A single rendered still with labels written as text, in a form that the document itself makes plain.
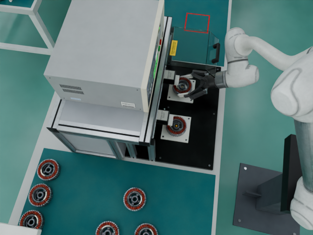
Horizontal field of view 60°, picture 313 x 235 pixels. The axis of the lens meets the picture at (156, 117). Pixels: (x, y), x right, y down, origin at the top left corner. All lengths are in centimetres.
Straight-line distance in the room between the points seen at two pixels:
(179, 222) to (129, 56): 83
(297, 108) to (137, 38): 64
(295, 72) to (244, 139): 158
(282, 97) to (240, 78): 58
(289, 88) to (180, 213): 85
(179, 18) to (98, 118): 104
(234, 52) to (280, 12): 193
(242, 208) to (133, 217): 106
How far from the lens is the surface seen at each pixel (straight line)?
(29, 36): 313
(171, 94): 158
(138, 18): 118
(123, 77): 102
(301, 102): 84
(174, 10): 201
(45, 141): 163
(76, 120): 120
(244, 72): 140
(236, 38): 140
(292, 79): 85
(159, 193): 144
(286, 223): 235
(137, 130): 114
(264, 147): 244
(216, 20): 198
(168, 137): 147
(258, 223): 228
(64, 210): 151
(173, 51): 139
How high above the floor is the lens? 217
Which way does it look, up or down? 67 degrees down
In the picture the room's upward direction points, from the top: 1 degrees counter-clockwise
